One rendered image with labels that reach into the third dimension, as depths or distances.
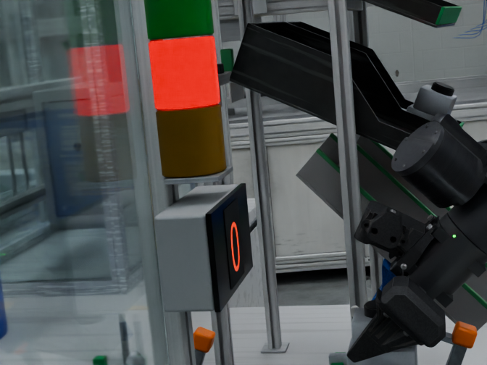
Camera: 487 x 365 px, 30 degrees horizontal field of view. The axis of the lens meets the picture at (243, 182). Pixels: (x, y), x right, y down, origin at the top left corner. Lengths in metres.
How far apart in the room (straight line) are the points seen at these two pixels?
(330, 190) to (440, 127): 0.32
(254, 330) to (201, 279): 0.94
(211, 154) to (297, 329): 0.93
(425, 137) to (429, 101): 0.42
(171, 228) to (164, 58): 0.12
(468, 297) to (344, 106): 0.26
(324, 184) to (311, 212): 3.79
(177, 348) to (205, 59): 0.22
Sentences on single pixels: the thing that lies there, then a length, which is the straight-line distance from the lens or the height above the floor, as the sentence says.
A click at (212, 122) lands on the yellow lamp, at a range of 0.66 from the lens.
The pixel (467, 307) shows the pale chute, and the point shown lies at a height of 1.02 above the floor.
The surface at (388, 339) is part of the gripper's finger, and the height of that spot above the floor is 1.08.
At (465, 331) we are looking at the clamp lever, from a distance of 0.88.
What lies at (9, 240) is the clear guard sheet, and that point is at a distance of 0.47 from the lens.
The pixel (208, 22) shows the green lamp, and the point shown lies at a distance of 0.66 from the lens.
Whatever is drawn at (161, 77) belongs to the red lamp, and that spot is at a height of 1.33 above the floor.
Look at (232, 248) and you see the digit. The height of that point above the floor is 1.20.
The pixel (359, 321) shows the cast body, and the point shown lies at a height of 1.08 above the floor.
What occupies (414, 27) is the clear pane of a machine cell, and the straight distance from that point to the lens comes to 4.84.
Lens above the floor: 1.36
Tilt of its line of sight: 9 degrees down
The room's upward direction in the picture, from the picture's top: 5 degrees counter-clockwise
